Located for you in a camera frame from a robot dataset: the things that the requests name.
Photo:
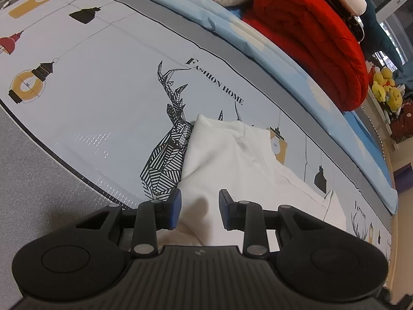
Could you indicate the printed white bed sheet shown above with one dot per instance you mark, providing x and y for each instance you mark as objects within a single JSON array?
[{"x": 106, "y": 80}]

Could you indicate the red folded blanket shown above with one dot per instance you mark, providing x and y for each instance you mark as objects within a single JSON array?
[{"x": 309, "y": 38}]

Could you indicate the purple box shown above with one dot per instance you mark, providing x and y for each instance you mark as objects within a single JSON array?
[{"x": 405, "y": 176}]

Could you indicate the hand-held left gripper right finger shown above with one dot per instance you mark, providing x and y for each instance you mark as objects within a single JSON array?
[{"x": 224, "y": 207}]

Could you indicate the white small garment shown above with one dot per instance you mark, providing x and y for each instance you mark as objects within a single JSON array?
[{"x": 235, "y": 180}]

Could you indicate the yellow plush toys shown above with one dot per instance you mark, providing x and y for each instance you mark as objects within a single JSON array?
[{"x": 385, "y": 87}]

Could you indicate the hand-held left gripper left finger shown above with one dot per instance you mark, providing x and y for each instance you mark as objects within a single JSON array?
[{"x": 174, "y": 207}]

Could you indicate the light blue quilt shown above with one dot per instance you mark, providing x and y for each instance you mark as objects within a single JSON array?
[{"x": 245, "y": 35}]

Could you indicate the brown box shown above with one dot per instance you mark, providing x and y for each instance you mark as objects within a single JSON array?
[{"x": 403, "y": 124}]

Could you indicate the teal plush toy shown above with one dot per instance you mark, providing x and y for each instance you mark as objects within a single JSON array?
[{"x": 377, "y": 16}]

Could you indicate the grey mattress pad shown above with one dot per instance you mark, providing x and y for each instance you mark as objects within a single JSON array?
[{"x": 48, "y": 200}]

